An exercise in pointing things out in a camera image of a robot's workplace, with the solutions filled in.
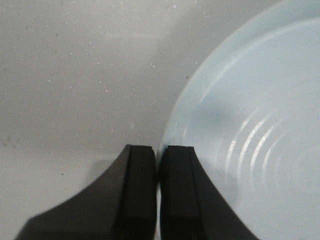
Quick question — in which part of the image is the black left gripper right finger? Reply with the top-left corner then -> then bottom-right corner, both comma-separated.
159,145 -> 257,240

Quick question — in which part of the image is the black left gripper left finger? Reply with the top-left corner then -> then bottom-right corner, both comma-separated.
17,145 -> 157,240

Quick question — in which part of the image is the light blue round plate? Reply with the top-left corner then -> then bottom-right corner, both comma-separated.
159,0 -> 320,240

